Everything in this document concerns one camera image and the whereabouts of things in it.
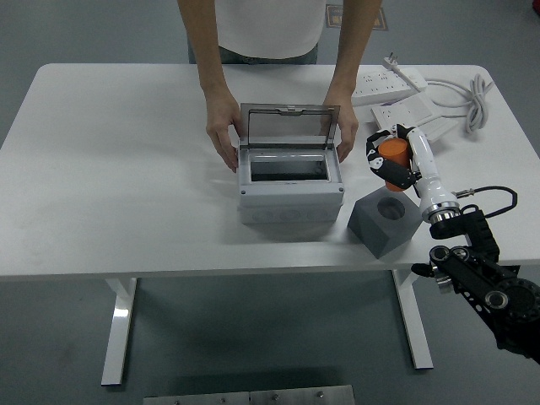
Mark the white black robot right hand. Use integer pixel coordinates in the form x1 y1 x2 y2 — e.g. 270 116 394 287
364 123 460 214

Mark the person's right hand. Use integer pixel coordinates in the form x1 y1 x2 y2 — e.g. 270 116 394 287
205 88 242 174

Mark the person's left hand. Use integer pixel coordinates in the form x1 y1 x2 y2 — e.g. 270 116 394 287
322 90 359 164

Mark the orange cylinder battery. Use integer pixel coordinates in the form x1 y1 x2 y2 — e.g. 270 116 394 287
377 138 413 170

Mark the transparent hinged box lid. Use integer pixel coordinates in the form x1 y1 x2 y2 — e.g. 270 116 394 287
239 102 342 151

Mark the grey plastic electrical box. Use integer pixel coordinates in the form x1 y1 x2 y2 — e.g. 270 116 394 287
237 138 346 224

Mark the long white power strip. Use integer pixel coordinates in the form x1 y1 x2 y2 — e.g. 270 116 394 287
349 69 428 106

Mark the white socket panel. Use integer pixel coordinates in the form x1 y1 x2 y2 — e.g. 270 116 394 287
370 92 440 134

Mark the white power plug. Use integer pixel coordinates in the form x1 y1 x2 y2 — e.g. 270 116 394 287
381 52 406 75

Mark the grey foam block holder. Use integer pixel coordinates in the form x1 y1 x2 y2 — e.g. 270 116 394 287
347 187 423 259

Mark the brown floor sign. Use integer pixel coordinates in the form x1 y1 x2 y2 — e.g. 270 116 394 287
324 3 389 31

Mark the person's torso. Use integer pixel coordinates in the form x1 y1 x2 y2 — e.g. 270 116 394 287
187 0 328 66

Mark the white table leg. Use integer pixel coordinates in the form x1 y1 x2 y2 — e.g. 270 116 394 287
391 268 435 371
100 277 138 386

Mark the grey metal plate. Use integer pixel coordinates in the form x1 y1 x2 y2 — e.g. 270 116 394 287
143 384 355 405

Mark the white power cable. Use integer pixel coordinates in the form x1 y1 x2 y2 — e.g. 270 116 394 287
424 73 495 136

